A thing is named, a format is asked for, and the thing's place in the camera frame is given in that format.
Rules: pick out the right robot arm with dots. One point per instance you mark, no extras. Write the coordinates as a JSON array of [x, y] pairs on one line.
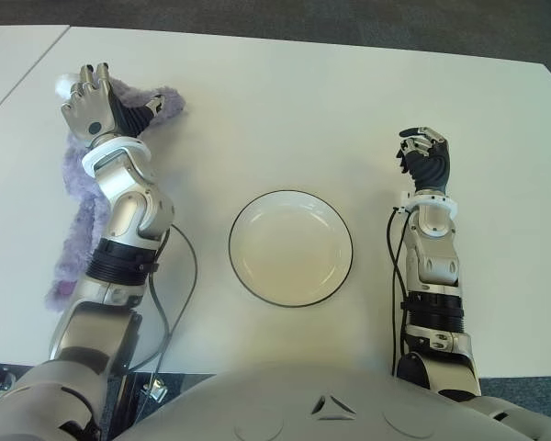
[[434, 262]]

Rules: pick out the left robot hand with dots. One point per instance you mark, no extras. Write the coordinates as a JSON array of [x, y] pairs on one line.
[[89, 115]]

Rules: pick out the grey robot torso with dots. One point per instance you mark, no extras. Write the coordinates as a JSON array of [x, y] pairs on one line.
[[326, 404]]

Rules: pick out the white plate with black rim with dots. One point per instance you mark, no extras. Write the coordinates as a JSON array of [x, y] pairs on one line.
[[289, 248]]

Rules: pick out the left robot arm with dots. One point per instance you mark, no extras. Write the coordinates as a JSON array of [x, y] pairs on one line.
[[128, 216]]

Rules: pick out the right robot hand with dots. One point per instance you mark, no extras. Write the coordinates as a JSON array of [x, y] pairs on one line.
[[429, 165]]

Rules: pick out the black table leg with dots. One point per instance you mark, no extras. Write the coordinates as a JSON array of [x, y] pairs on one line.
[[126, 404]]

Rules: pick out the purple plush doll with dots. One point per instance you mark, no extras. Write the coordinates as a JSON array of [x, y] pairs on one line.
[[75, 184]]

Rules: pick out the metal table bracket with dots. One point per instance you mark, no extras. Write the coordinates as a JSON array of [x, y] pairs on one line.
[[1, 381], [154, 389]]

